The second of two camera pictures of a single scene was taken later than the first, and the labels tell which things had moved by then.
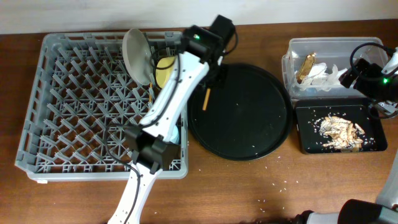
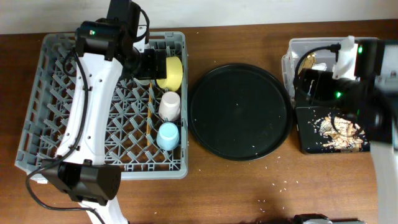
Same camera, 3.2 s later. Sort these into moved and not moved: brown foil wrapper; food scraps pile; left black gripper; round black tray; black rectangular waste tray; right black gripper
Moved: left black gripper; right black gripper
Not moved: black rectangular waste tray; food scraps pile; round black tray; brown foil wrapper
